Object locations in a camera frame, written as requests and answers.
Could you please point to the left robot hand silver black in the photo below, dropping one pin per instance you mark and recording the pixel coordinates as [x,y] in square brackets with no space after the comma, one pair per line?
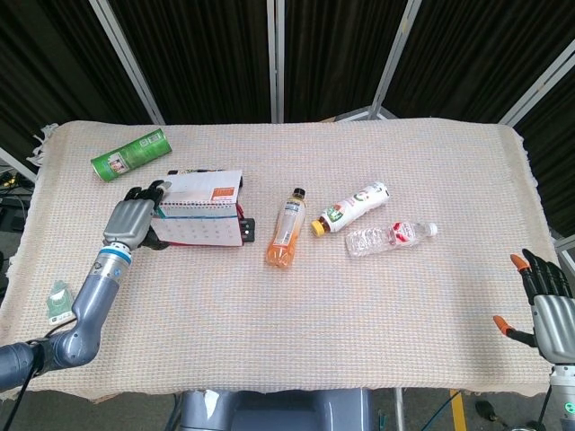
[128,222]

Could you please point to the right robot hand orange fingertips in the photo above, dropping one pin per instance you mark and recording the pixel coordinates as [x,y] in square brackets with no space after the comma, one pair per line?
[554,323]

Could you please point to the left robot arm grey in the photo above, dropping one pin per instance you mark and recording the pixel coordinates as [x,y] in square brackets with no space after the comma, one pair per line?
[90,305]

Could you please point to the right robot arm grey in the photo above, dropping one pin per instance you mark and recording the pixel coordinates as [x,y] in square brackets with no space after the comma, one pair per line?
[563,395]

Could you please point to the black plastic calendar stand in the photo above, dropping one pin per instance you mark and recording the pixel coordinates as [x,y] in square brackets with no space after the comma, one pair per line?
[248,229]

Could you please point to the green cylindrical snack can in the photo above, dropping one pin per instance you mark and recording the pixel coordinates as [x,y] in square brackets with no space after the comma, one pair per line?
[130,155]

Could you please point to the small green packet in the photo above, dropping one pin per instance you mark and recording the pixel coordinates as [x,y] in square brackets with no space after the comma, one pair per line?
[58,305]

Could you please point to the orange juice plastic bottle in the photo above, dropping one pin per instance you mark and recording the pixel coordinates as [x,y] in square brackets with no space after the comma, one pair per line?
[283,233]

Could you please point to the metal table leg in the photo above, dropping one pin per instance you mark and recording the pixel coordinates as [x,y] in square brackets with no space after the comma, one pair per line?
[399,408]

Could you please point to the clear water bottle white cap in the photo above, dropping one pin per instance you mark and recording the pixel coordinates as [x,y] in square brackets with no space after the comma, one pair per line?
[377,240]

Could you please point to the beige woven tablecloth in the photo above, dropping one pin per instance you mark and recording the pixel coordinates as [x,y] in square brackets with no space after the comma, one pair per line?
[314,314]

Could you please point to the tea bottle yellow cap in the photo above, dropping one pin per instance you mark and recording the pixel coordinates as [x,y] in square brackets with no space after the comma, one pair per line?
[355,206]

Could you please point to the grey robot torso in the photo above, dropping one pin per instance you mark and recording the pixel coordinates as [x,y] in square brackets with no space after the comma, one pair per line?
[292,410]

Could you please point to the dark folding screen white frame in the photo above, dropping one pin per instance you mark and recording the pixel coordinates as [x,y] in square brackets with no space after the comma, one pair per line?
[215,54]

